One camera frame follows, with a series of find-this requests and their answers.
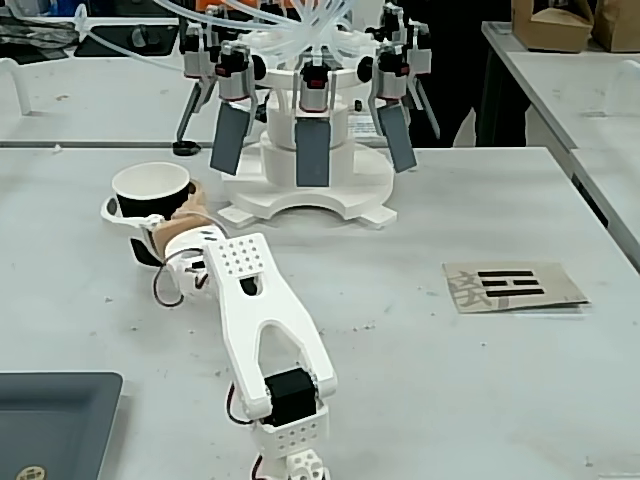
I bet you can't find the white and tan gripper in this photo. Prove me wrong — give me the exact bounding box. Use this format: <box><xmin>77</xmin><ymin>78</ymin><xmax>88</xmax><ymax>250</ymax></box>
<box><xmin>101</xmin><ymin>180</ymin><xmax>230</xmax><ymax>307</ymax></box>

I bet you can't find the black paper cup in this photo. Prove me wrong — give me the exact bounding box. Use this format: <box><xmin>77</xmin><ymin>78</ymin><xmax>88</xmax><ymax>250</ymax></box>
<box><xmin>110</xmin><ymin>161</ymin><xmax>197</xmax><ymax>269</ymax></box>

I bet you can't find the grey flat paddle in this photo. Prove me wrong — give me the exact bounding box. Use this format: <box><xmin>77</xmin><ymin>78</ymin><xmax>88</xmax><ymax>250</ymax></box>
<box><xmin>294</xmin><ymin>119</ymin><xmax>332</xmax><ymax>189</ymax></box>
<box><xmin>209</xmin><ymin>102</ymin><xmax>251</xmax><ymax>176</ymax></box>
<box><xmin>377</xmin><ymin>102</ymin><xmax>418</xmax><ymax>174</ymax></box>

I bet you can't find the dark thin paddle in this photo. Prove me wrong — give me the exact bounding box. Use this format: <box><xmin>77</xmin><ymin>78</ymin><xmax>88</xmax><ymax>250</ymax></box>
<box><xmin>409</xmin><ymin>77</ymin><xmax>442</xmax><ymax>141</ymax></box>
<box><xmin>174</xmin><ymin>78</ymin><xmax>216</xmax><ymax>144</ymax></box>

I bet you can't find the silver actuator module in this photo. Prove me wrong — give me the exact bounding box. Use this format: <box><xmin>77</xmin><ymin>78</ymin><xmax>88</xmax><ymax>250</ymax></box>
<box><xmin>182</xmin><ymin>24</ymin><xmax>216</xmax><ymax>81</ymax></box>
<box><xmin>372</xmin><ymin>42</ymin><xmax>411</xmax><ymax>104</ymax></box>
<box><xmin>407</xmin><ymin>22</ymin><xmax>432</xmax><ymax>76</ymax></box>
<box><xmin>297</xmin><ymin>62</ymin><xmax>336</xmax><ymax>119</ymax></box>
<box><xmin>214</xmin><ymin>42</ymin><xmax>257</xmax><ymax>104</ymax></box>

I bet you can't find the black flat tray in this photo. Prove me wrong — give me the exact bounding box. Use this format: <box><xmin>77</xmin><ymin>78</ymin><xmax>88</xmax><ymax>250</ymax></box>
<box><xmin>74</xmin><ymin>22</ymin><xmax>182</xmax><ymax>58</ymax></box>

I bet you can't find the dark cluttered pile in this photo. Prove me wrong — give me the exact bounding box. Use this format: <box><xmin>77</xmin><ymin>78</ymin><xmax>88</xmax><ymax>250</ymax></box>
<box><xmin>0</xmin><ymin>13</ymin><xmax>77</xmax><ymax>64</ymax></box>

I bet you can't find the white printed label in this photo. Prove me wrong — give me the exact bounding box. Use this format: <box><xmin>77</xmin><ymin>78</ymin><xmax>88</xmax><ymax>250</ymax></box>
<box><xmin>348</xmin><ymin>114</ymin><xmax>377</xmax><ymax>139</ymax></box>

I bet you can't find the grey plastic tray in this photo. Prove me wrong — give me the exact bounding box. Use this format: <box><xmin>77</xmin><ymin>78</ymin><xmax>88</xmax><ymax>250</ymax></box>
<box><xmin>0</xmin><ymin>370</ymin><xmax>125</xmax><ymax>480</ymax></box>

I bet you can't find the clear plastic tube bundle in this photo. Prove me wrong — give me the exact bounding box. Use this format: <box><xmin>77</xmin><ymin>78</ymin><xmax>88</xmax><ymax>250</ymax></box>
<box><xmin>74</xmin><ymin>0</ymin><xmax>381</xmax><ymax>66</ymax></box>

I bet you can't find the person in dark clothes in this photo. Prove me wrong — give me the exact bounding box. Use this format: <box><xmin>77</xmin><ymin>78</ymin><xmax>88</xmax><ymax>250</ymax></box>
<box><xmin>399</xmin><ymin>0</ymin><xmax>531</xmax><ymax>148</ymax></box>

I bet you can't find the cardboard card with black bars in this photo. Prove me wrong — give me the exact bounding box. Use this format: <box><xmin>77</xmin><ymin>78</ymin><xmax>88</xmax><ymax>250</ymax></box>
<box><xmin>442</xmin><ymin>260</ymin><xmax>591</xmax><ymax>315</ymax></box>

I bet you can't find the brown cardboard box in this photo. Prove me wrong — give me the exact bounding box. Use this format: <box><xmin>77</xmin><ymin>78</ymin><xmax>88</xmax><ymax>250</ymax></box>
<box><xmin>592</xmin><ymin>0</ymin><xmax>640</xmax><ymax>54</ymax></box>
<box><xmin>510</xmin><ymin>0</ymin><xmax>596</xmax><ymax>52</ymax></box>

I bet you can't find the thin gripper cable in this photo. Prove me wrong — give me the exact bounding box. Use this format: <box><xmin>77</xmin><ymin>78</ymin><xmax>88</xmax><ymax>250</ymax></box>
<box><xmin>152</xmin><ymin>249</ymin><xmax>209</xmax><ymax>309</ymax></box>

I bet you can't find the white round pedestal device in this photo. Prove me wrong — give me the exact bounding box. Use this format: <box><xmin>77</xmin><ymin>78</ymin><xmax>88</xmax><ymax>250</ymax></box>
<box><xmin>217</xmin><ymin>67</ymin><xmax>399</xmax><ymax>231</ymax></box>

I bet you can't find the white curved bracket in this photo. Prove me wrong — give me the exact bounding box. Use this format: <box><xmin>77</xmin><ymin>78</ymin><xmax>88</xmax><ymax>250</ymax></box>
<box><xmin>579</xmin><ymin>59</ymin><xmax>640</xmax><ymax>117</ymax></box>
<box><xmin>0</xmin><ymin>58</ymin><xmax>34</xmax><ymax>117</ymax></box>

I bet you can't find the red and black arm cable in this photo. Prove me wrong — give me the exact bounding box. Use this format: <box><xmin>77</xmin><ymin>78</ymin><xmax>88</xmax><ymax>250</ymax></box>
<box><xmin>226</xmin><ymin>382</ymin><xmax>265</xmax><ymax>480</ymax></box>

